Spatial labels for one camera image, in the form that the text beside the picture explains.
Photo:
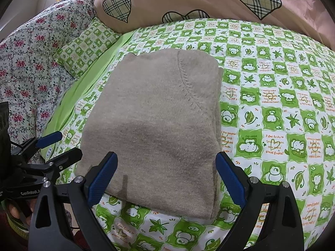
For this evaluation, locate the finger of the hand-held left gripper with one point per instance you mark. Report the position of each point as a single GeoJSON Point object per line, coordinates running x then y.
{"type": "Point", "coordinates": [49, 138]}
{"type": "Point", "coordinates": [65, 159]}

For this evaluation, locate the plain green sheet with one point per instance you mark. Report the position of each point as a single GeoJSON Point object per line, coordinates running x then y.
{"type": "Point", "coordinates": [68, 104]}

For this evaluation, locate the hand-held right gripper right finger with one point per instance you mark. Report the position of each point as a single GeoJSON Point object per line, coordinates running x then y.
{"type": "Point", "coordinates": [231, 180]}

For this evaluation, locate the green checkered printed pillow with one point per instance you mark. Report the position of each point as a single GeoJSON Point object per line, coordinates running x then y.
{"type": "Point", "coordinates": [83, 47]}

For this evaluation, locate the green checkered printed bedsheet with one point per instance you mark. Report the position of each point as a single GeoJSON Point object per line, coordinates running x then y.
{"type": "Point", "coordinates": [261, 96]}

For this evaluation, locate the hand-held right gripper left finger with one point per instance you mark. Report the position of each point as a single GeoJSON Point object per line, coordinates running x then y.
{"type": "Point", "coordinates": [103, 180]}

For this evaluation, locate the person's left hand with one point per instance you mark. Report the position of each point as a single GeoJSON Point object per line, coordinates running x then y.
{"type": "Point", "coordinates": [18, 211]}

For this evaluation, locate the beige knit sweater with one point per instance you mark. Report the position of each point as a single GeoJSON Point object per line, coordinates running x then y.
{"type": "Point", "coordinates": [157, 109]}

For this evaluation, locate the floral quilt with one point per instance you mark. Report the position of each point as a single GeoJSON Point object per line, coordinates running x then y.
{"type": "Point", "coordinates": [31, 65]}

